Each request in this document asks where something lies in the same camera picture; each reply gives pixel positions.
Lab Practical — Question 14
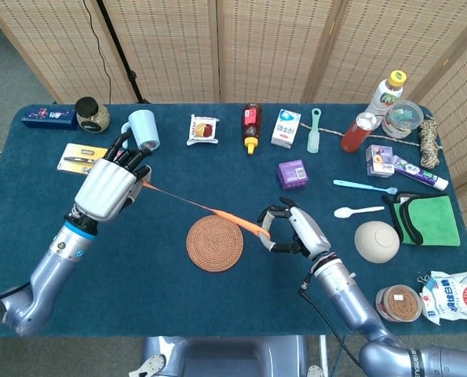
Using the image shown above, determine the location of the light blue toothbrush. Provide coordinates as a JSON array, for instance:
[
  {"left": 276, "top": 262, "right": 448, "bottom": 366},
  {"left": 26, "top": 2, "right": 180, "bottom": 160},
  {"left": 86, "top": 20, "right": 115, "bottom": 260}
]
[{"left": 332, "top": 179, "right": 399, "bottom": 196}]

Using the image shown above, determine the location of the dark blue rectangular box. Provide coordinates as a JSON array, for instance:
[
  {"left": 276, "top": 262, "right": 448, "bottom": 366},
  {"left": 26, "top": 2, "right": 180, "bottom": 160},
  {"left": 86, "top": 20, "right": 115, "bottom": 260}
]
[{"left": 20, "top": 106, "right": 78, "bottom": 131}]

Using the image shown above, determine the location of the blue felt table cover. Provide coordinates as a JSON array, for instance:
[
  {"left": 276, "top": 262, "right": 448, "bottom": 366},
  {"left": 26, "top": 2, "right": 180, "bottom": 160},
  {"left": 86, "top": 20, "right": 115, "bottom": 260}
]
[{"left": 0, "top": 102, "right": 467, "bottom": 339}]

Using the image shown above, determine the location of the orange stretchy strip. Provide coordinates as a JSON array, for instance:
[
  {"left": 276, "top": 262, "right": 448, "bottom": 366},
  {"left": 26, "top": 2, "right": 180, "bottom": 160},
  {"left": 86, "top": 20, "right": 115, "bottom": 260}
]
[{"left": 141, "top": 178, "right": 272, "bottom": 240}]

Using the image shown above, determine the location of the white sugar bag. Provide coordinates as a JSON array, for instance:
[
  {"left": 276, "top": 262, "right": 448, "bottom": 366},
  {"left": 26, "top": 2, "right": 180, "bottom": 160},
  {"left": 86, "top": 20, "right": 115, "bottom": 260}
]
[{"left": 418, "top": 268, "right": 467, "bottom": 326}]

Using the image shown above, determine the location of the white table leg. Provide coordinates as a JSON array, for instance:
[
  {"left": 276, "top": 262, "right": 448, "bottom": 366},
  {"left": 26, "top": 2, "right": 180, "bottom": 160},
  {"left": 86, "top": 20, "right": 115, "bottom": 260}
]
[{"left": 319, "top": 335, "right": 330, "bottom": 377}]

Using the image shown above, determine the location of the light blue plastic mug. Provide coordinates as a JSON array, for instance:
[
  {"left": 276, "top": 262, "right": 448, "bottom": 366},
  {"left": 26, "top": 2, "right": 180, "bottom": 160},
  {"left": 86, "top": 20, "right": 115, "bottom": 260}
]
[{"left": 121, "top": 109, "right": 162, "bottom": 152}]

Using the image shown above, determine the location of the mint green brush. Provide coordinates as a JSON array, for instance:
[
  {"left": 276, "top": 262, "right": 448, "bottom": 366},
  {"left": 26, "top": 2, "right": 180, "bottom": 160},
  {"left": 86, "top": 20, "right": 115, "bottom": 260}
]
[{"left": 306, "top": 108, "right": 322, "bottom": 154}]

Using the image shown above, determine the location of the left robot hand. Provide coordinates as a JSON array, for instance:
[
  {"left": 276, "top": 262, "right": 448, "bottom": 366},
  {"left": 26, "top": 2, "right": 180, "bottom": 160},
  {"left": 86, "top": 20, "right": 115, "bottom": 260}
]
[{"left": 74, "top": 131, "right": 154, "bottom": 223}]

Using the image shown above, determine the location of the bamboo folding screen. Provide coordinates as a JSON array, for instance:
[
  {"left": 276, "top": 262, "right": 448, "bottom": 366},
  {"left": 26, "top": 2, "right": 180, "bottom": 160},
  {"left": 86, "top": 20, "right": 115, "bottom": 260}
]
[{"left": 0, "top": 0, "right": 467, "bottom": 252}]

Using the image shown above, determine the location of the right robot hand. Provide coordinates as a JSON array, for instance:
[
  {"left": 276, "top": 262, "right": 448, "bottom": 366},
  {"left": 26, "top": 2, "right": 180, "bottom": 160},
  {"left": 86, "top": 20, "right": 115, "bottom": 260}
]
[{"left": 257, "top": 196, "right": 332, "bottom": 261}]

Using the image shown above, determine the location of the clear plastic tub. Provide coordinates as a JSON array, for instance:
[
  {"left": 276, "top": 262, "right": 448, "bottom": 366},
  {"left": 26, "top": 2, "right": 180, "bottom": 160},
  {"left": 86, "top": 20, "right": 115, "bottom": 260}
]
[{"left": 381, "top": 99, "right": 425, "bottom": 139}]

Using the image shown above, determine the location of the black tripod stand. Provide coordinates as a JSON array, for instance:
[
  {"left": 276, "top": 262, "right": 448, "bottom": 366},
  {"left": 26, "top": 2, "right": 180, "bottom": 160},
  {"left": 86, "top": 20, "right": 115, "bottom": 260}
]
[{"left": 95, "top": 0, "right": 151, "bottom": 104}]

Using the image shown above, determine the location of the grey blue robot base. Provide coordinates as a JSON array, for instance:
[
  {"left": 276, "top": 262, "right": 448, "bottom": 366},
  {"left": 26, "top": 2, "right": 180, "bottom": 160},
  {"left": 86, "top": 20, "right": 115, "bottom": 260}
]
[{"left": 129, "top": 335, "right": 325, "bottom": 377}]

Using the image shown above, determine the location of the small purple box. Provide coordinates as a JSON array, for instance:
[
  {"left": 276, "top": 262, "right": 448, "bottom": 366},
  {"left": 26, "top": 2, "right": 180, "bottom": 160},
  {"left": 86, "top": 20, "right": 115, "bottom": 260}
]
[{"left": 277, "top": 159, "right": 309, "bottom": 191}]

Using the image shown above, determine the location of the white red snack packet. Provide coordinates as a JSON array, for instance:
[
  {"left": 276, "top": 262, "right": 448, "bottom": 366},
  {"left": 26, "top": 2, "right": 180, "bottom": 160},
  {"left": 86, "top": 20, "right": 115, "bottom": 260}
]
[{"left": 185, "top": 113, "right": 221, "bottom": 147}]

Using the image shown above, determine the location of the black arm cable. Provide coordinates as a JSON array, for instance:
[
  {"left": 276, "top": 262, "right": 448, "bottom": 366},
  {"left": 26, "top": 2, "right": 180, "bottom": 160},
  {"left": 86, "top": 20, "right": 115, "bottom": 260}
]
[{"left": 298, "top": 280, "right": 366, "bottom": 370}]

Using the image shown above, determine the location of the purple white plum box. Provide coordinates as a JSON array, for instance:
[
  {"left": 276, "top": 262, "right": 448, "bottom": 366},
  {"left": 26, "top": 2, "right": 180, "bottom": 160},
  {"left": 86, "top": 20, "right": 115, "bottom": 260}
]
[{"left": 365, "top": 144, "right": 396, "bottom": 178}]

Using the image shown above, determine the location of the brown sauce bottle yellow cap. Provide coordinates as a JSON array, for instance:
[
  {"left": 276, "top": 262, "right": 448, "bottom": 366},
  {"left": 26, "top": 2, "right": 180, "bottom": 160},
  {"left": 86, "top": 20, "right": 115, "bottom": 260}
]
[{"left": 242, "top": 102, "right": 264, "bottom": 156}]

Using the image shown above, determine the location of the thin black hanging cable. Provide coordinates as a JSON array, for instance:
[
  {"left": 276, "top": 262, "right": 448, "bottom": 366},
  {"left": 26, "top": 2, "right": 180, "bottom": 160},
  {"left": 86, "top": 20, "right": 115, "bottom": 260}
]
[{"left": 82, "top": 0, "right": 113, "bottom": 104}]

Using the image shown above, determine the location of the plastic bottle yellow cap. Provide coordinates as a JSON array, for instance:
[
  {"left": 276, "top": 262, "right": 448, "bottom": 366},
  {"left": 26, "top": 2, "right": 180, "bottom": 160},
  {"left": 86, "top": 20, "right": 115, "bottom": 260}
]
[{"left": 364, "top": 70, "right": 408, "bottom": 119}]

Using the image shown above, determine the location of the white plastic spoon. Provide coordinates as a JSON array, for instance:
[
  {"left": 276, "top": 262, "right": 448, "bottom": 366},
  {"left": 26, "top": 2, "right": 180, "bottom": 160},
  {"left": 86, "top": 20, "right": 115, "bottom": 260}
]
[{"left": 333, "top": 205, "right": 386, "bottom": 219}]

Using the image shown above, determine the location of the round container brown lid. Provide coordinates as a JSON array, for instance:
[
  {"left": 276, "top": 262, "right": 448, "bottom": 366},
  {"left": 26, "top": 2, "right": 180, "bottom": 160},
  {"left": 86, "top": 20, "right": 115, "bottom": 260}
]
[{"left": 375, "top": 284, "right": 423, "bottom": 324}]

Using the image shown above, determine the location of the white blue carton box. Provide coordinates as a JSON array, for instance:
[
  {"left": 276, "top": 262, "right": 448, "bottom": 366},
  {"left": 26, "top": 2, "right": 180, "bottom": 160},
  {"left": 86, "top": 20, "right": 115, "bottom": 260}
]
[{"left": 270, "top": 108, "right": 302, "bottom": 149}]

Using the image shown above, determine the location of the braided rope bundle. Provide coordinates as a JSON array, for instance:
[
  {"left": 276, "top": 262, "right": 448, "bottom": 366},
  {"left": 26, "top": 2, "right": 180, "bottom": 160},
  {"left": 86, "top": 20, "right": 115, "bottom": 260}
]
[{"left": 300, "top": 116, "right": 444, "bottom": 169}]

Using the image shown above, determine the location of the razor in yellow blister pack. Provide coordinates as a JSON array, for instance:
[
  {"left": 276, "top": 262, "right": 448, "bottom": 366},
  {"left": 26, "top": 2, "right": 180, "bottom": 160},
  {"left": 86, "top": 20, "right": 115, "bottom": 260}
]
[{"left": 57, "top": 142, "right": 111, "bottom": 176}]

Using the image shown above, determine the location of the beige upturned bowl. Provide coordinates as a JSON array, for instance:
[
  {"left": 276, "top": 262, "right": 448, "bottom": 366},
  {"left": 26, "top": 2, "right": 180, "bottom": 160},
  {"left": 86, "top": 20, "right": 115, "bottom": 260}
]
[{"left": 354, "top": 220, "right": 401, "bottom": 264}]

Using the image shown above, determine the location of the green cloth black trim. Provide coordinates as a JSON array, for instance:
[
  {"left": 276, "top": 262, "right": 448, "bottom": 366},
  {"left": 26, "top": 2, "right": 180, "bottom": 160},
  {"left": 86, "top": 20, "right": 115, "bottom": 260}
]
[{"left": 381, "top": 191, "right": 462, "bottom": 247}]

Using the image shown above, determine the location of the red drink can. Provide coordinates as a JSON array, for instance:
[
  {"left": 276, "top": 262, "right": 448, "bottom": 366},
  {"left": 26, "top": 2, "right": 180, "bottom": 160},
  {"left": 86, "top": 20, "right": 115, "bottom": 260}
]
[{"left": 340, "top": 112, "right": 378, "bottom": 153}]

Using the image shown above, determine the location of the glass jar black lid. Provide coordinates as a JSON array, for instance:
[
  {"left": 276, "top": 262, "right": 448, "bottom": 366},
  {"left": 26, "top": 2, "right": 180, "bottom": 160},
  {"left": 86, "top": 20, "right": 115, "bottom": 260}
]
[{"left": 75, "top": 96, "right": 111, "bottom": 134}]

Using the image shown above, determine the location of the purple white toothpaste tube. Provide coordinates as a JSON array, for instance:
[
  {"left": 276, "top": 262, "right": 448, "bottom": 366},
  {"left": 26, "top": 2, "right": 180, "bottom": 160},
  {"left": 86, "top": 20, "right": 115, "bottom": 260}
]
[{"left": 392, "top": 155, "right": 450, "bottom": 192}]

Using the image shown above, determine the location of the round woven rattan coaster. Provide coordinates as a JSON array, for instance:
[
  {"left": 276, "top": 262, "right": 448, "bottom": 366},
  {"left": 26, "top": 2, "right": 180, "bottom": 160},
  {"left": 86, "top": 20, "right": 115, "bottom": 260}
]
[{"left": 185, "top": 214, "right": 245, "bottom": 273}]

